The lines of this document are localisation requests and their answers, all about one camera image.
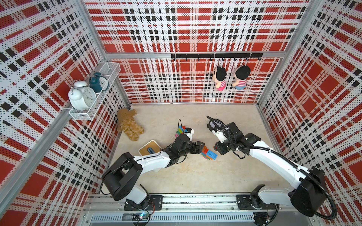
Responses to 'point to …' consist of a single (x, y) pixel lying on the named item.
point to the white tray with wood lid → (152, 148)
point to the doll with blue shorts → (241, 73)
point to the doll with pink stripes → (218, 75)
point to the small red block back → (184, 127)
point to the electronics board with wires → (142, 216)
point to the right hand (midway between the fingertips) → (220, 146)
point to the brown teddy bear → (126, 123)
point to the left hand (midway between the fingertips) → (201, 143)
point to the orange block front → (204, 147)
